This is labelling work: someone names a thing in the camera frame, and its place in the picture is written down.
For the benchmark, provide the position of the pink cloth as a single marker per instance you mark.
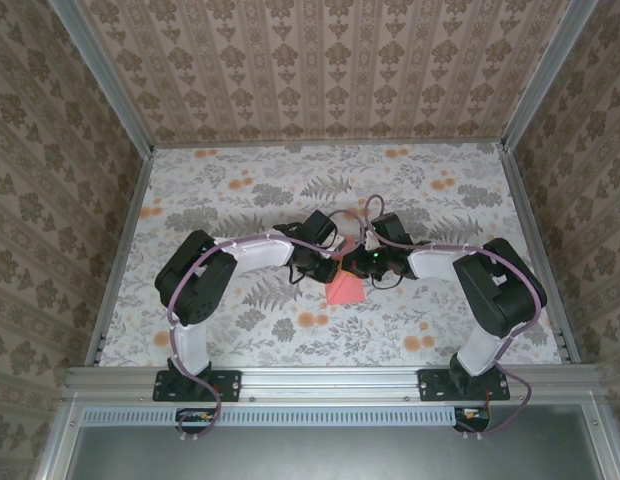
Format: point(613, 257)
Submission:
point(346, 292)

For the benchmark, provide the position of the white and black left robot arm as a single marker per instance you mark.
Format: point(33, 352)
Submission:
point(190, 340)

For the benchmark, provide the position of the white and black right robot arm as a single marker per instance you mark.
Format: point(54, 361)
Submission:
point(490, 295)

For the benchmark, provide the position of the floral patterned table cover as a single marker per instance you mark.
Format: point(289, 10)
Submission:
point(340, 340)

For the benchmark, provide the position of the black connector board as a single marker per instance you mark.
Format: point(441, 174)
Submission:
point(472, 419)
point(195, 420)

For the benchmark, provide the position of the grey metal panel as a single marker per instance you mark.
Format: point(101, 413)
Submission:
point(315, 455)

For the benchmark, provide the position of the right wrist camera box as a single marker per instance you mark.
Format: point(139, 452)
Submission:
point(372, 242)

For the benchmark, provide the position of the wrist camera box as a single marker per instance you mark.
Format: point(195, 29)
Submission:
point(336, 241)
point(372, 242)

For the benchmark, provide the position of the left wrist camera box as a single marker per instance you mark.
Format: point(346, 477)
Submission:
point(336, 241)

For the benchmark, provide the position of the aluminium frame beam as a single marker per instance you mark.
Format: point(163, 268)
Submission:
point(330, 385)

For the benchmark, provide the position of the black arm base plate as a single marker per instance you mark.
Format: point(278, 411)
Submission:
point(225, 385)
point(432, 385)

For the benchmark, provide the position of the aluminium side rail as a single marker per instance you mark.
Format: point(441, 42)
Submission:
point(531, 225)
point(121, 255)

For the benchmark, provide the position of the aluminium frame post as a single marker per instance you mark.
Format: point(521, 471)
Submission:
point(110, 85)
point(542, 75)

